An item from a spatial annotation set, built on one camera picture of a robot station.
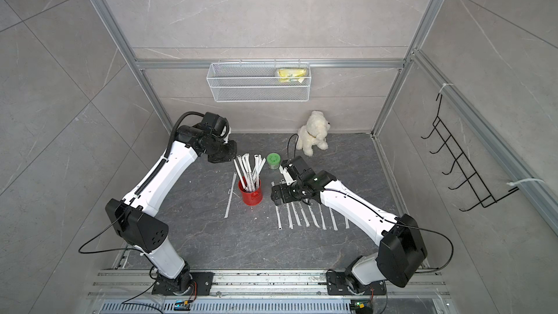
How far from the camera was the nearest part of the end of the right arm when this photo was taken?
570 millimetres

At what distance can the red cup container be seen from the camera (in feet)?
2.88

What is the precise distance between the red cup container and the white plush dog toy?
1.02 feet

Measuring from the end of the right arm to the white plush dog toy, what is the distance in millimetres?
313

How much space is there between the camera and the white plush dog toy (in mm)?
999

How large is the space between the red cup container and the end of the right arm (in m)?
0.19
